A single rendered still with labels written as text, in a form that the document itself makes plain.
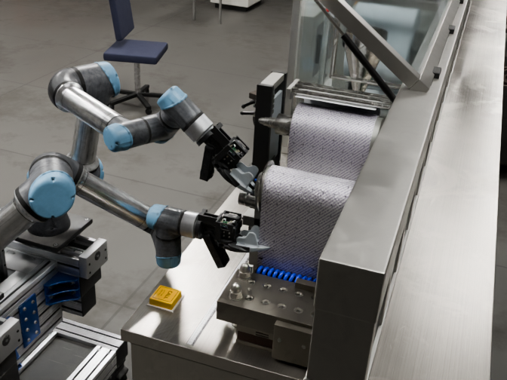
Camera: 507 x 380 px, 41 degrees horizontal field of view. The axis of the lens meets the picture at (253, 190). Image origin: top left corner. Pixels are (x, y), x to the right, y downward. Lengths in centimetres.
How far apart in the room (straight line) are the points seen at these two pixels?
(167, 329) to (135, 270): 181
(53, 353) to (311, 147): 146
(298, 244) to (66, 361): 133
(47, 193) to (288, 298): 68
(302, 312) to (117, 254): 219
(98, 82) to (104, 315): 152
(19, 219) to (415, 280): 107
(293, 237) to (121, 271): 198
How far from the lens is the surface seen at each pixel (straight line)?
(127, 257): 379
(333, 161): 196
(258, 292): 180
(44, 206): 181
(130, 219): 204
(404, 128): 124
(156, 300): 195
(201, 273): 209
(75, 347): 291
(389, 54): 143
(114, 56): 557
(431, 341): 108
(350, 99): 195
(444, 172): 161
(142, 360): 193
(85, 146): 235
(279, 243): 185
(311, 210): 177
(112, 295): 351
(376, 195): 99
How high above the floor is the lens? 211
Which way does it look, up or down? 28 degrees down
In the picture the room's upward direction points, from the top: 4 degrees clockwise
